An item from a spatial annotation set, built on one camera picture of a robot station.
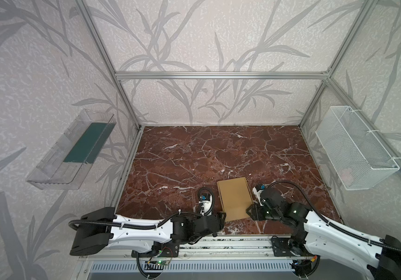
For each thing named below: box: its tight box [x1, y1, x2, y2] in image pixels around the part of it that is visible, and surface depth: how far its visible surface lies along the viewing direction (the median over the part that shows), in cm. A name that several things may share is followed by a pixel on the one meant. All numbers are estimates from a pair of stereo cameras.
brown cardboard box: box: [216, 176, 254, 223], surface depth 84 cm
